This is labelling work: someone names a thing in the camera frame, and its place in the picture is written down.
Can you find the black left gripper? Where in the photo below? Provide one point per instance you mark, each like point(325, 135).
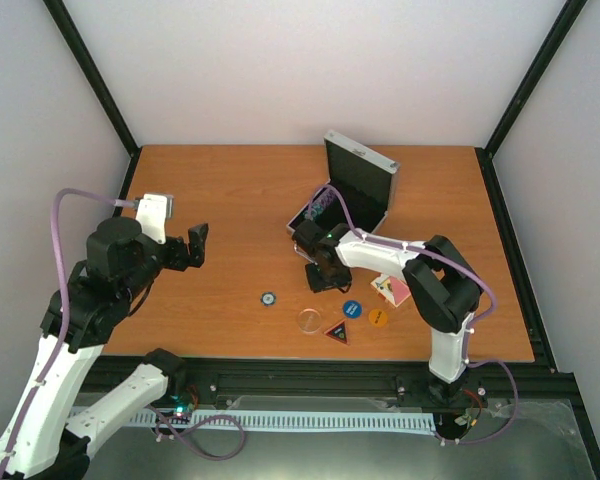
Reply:
point(184, 259)

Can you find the black red triangle token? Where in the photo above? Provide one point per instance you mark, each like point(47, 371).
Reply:
point(338, 332)

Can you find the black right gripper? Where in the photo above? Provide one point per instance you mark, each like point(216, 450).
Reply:
point(318, 285)

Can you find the white cable duct strip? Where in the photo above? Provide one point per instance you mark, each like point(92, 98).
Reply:
point(298, 421)

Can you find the purple poker chip stack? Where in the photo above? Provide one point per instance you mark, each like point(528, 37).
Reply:
point(319, 204)

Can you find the clear round disc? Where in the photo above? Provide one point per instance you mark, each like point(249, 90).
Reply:
point(309, 320)

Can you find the pink playing card deck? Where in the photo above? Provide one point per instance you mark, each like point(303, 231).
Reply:
point(393, 290)

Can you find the blue round token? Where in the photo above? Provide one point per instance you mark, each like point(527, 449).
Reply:
point(352, 309)

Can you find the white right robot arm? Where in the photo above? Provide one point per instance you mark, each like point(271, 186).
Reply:
point(445, 290)

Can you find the aluminium poker case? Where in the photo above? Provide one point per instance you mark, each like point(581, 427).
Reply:
point(363, 180)

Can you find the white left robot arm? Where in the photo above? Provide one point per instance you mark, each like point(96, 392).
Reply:
point(42, 439)

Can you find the blue white poker chip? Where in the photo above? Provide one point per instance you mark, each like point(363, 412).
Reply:
point(268, 298)

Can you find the orange round token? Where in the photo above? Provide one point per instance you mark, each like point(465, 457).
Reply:
point(378, 317)

